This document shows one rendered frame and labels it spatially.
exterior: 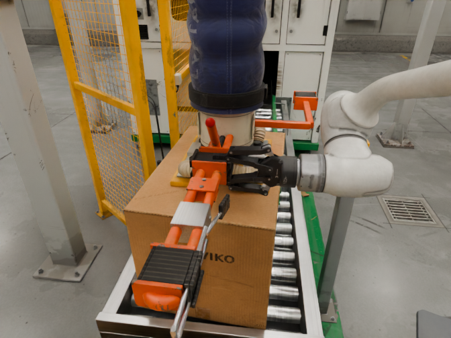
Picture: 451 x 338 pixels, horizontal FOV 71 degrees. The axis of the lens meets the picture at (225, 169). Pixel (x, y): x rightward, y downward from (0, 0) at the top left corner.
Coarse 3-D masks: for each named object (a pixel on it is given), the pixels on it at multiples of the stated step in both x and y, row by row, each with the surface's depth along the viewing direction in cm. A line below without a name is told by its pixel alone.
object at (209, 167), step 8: (200, 152) 81; (208, 152) 81; (216, 152) 81; (224, 152) 80; (192, 160) 75; (192, 168) 75; (200, 168) 75; (208, 168) 75; (216, 168) 74; (224, 168) 74; (232, 168) 80; (192, 176) 77; (208, 176) 76; (224, 176) 75; (224, 184) 76
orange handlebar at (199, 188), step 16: (304, 112) 111; (288, 128) 101; (304, 128) 100; (224, 144) 87; (192, 192) 66; (208, 192) 66; (176, 240) 55; (192, 240) 54; (160, 304) 44; (176, 304) 44
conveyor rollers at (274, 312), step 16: (256, 112) 280; (288, 192) 170; (288, 208) 161; (288, 224) 147; (288, 240) 138; (288, 256) 130; (272, 272) 123; (288, 272) 123; (272, 288) 116; (288, 288) 116; (272, 320) 108; (288, 320) 107
